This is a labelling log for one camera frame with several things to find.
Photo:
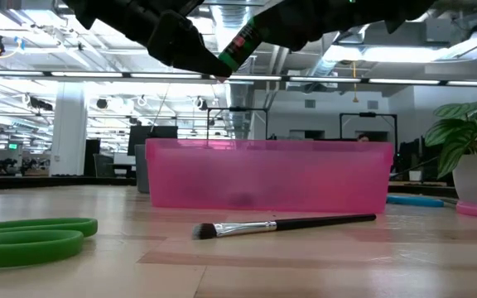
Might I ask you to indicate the black background monitor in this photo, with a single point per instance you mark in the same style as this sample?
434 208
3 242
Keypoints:
139 140

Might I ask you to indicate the black background rig frame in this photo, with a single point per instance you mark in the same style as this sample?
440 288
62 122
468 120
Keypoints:
367 114

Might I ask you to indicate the person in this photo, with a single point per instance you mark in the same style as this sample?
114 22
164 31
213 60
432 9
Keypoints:
362 137

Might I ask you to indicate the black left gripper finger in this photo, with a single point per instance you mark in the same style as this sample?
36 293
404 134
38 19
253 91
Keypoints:
180 45

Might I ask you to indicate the green exit sign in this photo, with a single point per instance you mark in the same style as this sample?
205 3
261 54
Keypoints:
13 146

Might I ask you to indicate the potted plant with striped leaves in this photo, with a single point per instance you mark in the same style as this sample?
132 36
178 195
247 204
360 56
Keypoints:
476 174

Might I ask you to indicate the white building column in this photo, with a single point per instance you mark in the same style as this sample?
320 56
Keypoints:
68 136

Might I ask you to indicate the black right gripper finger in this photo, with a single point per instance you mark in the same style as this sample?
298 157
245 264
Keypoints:
288 31

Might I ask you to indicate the blue scissors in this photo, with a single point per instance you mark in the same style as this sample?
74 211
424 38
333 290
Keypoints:
414 201

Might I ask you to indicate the pink translucent plastic bin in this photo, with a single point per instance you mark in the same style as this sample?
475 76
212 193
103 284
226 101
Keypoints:
269 178

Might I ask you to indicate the pink scissors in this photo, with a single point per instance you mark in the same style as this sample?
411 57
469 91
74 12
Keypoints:
472 209

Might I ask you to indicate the green paint bottle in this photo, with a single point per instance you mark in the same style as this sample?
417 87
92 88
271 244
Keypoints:
238 45

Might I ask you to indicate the grey translucent plastic bin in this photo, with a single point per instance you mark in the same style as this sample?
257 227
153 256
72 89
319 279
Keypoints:
141 174

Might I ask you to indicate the black brush with silver ferrule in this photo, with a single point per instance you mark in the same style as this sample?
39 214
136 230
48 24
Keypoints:
304 223

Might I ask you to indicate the long ceiling light strip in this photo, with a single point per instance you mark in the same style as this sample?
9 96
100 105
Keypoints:
89 75

